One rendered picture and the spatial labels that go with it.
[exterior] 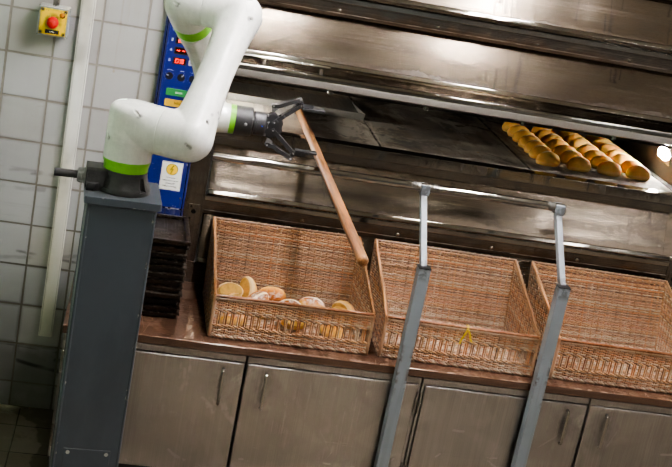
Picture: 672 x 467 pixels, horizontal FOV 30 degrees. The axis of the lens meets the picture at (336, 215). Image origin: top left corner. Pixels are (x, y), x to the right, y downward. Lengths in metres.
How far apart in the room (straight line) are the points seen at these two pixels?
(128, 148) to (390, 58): 1.40
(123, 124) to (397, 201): 1.54
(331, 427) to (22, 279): 1.25
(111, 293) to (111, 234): 0.17
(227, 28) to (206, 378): 1.28
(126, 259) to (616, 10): 2.12
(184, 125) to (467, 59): 1.53
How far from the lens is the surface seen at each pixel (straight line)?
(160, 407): 4.25
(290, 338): 4.22
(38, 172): 4.55
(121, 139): 3.37
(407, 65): 4.50
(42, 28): 4.36
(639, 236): 4.92
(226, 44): 3.45
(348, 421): 4.32
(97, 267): 3.44
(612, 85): 4.73
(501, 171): 4.68
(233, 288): 4.48
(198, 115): 3.33
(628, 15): 4.70
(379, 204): 4.61
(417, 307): 4.12
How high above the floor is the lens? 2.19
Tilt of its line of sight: 16 degrees down
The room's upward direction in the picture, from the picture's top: 11 degrees clockwise
